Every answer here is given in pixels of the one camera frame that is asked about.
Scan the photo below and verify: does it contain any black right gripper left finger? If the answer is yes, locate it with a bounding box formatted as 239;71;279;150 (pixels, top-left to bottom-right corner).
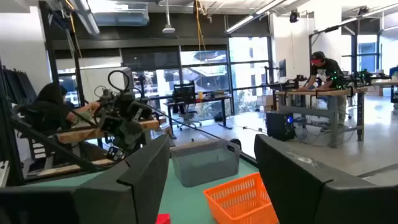
74;134;170;224

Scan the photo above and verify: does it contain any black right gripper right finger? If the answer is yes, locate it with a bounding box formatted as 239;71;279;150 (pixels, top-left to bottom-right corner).
254;134;374;224

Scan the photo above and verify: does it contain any long red block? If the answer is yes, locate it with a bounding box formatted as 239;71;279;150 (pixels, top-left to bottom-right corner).
155;213;172;224

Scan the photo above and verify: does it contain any wooden workbench top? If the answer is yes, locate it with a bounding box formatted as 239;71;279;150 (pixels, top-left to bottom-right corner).
57;118;167;145

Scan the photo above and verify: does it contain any orange perforated plastic basket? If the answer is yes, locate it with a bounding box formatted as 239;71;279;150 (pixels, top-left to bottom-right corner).
203;172;280;224

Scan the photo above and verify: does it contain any office swivel chair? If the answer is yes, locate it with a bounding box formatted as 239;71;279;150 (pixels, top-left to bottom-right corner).
176;108;203;131

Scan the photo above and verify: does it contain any black computer tower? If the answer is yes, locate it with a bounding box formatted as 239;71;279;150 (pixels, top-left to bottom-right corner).
266;111;296;142

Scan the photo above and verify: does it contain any black desk monitor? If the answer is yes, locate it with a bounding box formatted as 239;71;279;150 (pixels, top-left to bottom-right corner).
172;83;197;105

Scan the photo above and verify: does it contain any grey translucent plastic bin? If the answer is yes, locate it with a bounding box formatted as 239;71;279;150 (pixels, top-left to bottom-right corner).
170;138;241;188

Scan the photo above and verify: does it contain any black office desk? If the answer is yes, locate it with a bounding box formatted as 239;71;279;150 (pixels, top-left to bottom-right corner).
164;95;234;139

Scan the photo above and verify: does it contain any seated person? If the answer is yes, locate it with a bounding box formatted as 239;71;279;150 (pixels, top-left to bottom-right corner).
22;82;101;138

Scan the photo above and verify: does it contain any wooden workbench with metal legs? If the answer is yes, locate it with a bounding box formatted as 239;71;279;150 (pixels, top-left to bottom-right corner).
274;86;369;147

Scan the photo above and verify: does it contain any white pendant ceiling lamp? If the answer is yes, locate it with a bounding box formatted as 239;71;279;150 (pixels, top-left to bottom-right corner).
162;0;176;34

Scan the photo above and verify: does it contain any standing person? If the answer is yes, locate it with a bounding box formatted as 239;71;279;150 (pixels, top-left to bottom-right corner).
297;50;348;126

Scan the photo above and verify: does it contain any long ceiling light strip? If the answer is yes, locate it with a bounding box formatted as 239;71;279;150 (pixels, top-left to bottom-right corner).
224;0;289;35

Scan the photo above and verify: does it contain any yellow hanging cable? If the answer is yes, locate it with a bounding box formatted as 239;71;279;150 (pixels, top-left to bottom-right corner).
194;0;208;94

